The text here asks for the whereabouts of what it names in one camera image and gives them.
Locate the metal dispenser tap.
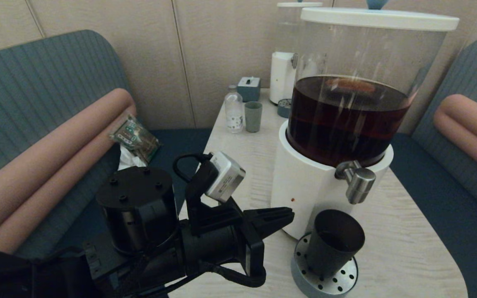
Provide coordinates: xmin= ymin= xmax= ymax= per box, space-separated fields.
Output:
xmin=335 ymin=161 xmax=376 ymax=204

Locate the far empty drink dispenser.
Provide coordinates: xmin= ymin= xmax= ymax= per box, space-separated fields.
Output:
xmin=269 ymin=2 xmax=323 ymax=105

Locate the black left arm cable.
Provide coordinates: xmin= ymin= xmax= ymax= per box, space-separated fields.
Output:
xmin=152 ymin=260 xmax=267 ymax=298

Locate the pink bolster cushion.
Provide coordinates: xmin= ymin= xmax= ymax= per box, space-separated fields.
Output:
xmin=433 ymin=94 xmax=477 ymax=185
xmin=0 ymin=87 xmax=137 ymax=255

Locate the black plastic cup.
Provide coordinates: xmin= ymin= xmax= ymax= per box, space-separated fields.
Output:
xmin=305 ymin=209 xmax=366 ymax=280

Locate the clear plastic bottle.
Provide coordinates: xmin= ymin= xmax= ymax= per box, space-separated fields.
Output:
xmin=225 ymin=85 xmax=244 ymax=133

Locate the crumpled white tissue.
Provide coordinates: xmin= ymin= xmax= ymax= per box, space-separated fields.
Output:
xmin=118 ymin=144 xmax=148 ymax=169

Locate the small grey box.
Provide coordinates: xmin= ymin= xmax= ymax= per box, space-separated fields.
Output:
xmin=237 ymin=77 xmax=261 ymax=102

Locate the grey-green cup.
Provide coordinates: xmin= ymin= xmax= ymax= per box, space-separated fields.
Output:
xmin=244 ymin=101 xmax=263 ymax=133

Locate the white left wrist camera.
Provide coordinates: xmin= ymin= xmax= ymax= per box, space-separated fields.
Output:
xmin=205 ymin=151 xmax=247 ymax=204

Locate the round grey perforated drip tray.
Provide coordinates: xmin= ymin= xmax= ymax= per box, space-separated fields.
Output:
xmin=291 ymin=233 xmax=359 ymax=298

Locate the large tea drink dispenser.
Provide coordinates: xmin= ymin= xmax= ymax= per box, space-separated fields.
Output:
xmin=270 ymin=7 xmax=460 ymax=240

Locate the green snack package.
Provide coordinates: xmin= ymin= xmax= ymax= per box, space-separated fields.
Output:
xmin=109 ymin=114 xmax=161 ymax=163

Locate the black left wrist camera cable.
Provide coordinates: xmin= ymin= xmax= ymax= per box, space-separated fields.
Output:
xmin=173 ymin=153 xmax=213 ymax=183

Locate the small grey drip tray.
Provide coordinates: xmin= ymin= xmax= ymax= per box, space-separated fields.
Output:
xmin=277 ymin=99 xmax=292 ymax=118

